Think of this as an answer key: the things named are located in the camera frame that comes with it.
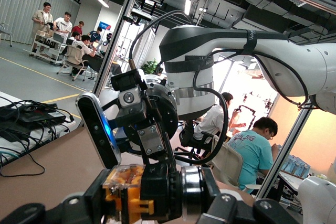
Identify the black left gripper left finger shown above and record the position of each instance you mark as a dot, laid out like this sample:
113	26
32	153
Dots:
78	208

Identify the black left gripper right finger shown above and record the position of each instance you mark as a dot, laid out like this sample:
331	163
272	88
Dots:
225	208

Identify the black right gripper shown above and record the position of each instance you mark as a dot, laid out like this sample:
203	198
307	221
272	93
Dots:
155	108

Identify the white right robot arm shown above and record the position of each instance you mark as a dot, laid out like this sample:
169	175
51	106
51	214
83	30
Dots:
236	40

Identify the black office chair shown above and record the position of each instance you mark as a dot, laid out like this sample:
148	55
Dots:
187	140

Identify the beige office chair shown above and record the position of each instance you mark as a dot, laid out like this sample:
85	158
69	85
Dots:
228	161

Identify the man in teal shirt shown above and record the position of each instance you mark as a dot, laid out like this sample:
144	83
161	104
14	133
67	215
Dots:
252	150

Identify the seated man in white shirt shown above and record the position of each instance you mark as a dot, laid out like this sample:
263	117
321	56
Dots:
212	121

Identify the blue cardboard box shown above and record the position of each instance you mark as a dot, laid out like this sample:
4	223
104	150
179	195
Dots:
294	166

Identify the green potted plant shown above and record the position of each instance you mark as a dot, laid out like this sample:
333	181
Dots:
150	67

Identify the black electronics box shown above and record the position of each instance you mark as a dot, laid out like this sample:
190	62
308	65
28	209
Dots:
39	115

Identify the seated person in white shirt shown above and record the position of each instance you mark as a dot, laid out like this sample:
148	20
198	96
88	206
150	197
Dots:
84	48

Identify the white mesh office chair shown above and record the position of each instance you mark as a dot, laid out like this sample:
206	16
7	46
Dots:
73	54

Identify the person in blue shirt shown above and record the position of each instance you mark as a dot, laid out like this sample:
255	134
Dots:
95	36

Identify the person in red shirt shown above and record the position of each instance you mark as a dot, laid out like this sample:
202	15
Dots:
78	29

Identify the long ceiling light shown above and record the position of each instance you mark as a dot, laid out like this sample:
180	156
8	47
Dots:
102	1
187	6

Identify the white shelf cart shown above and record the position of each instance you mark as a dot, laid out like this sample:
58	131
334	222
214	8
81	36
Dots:
47	43

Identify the man in white t-shirt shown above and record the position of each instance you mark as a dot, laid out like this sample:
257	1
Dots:
64	26

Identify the man in beige jacket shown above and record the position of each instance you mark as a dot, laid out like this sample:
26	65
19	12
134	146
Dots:
42	19

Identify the grey chair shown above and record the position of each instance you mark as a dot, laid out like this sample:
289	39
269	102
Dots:
6	33

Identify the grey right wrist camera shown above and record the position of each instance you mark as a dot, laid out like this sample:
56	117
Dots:
94	129

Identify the aluminium frame post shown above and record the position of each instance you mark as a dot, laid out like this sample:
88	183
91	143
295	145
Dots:
118	32
284	155

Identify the blue wall sign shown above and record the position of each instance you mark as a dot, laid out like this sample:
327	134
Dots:
105	26

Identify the black overhead camera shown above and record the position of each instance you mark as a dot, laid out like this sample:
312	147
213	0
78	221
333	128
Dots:
140	15

